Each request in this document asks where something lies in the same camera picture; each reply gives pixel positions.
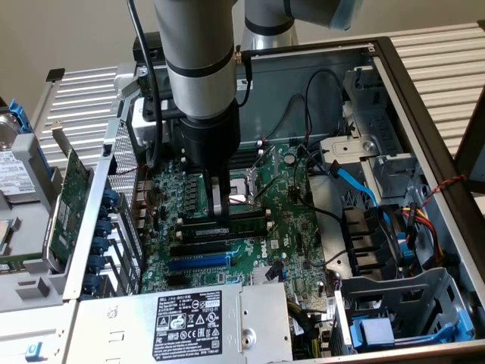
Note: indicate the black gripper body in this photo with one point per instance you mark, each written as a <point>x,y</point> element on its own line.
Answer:
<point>212,140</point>

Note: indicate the blue release button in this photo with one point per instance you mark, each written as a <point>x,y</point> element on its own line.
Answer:
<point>34,350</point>

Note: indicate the long black expansion slot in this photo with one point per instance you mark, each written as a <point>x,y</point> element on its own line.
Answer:
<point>199,249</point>

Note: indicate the silver hard disk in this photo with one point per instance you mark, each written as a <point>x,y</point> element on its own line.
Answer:
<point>13,170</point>

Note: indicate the silver chipset heatsink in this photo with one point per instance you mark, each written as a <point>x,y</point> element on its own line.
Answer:
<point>259,275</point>

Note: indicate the white sticker label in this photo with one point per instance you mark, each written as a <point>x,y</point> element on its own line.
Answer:
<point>242,85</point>

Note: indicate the black case fan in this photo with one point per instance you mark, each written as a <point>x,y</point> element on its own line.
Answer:
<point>363,242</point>

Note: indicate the coin cell battery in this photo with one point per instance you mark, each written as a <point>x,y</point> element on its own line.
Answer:
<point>290,158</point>

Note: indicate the blue disk caddy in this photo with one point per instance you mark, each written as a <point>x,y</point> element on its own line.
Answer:
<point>375,331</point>

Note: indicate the silver metal panel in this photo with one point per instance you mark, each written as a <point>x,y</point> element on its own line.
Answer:
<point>30,330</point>

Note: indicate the green Dell motherboard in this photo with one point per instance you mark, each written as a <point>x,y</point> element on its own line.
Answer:
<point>299,227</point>

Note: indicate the silver power supply with label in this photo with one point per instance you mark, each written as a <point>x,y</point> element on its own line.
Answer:
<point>125,322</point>

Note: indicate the CPU chip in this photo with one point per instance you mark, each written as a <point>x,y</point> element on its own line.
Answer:
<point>4,237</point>

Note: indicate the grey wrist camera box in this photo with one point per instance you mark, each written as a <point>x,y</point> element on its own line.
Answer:
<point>142,125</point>

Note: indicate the silver metal drive cage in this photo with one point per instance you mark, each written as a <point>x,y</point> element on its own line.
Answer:
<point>348,148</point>

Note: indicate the CPU socket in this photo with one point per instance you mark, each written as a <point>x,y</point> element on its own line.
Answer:
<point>242,189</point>

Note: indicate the grey metal disk bay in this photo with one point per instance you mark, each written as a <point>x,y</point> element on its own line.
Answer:
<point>371,288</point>

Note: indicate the dark brown panel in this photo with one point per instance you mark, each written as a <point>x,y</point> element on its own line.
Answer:
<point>471,144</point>

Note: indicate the short black expansion slot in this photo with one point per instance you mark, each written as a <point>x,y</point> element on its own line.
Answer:
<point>176,280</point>

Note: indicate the blue disk bracket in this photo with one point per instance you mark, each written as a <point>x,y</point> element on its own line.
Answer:
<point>22,117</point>

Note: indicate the blue card retention clip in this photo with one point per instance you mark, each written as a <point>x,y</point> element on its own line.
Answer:
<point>106,212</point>
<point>96,263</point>
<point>100,245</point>
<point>110,198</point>
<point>103,228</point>
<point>92,282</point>

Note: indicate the green graphics card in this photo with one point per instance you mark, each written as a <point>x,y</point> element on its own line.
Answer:
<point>74,197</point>

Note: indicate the black box with port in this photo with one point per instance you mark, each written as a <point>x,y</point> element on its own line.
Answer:
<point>151,41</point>

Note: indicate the thin metal locking lever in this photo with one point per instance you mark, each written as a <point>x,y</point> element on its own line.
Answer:
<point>269,187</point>

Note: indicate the grey parts rack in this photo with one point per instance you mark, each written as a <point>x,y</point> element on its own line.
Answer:
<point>34,159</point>

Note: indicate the open PC case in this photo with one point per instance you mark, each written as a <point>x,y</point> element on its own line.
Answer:
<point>284,76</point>

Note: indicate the green RAM stick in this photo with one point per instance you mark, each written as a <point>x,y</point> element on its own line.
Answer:
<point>246,224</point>
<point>19,263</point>

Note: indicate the blue expansion slot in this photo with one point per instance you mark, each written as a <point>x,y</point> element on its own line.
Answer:
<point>199,262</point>

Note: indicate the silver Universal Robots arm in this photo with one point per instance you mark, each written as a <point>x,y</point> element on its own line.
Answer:
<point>197,57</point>

